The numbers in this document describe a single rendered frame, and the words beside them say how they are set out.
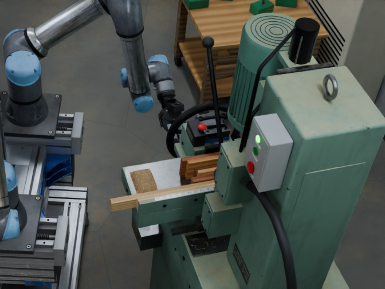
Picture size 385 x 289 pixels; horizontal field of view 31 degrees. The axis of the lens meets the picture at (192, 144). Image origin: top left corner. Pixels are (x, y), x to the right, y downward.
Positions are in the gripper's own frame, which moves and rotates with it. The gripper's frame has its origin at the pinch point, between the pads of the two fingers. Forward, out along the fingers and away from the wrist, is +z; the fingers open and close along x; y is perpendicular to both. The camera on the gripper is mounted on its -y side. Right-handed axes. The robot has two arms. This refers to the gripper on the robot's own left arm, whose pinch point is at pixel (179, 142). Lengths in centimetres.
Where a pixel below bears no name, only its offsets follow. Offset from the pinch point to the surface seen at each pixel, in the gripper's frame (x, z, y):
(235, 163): 11, 26, -83
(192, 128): 5.0, 4.3, -36.6
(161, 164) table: 16.0, 12.6, -29.0
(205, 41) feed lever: 8, -10, -76
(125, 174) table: 28.5, 13.8, -29.7
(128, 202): 31, 24, -40
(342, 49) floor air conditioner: -111, -45, 54
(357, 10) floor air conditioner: -111, -56, 31
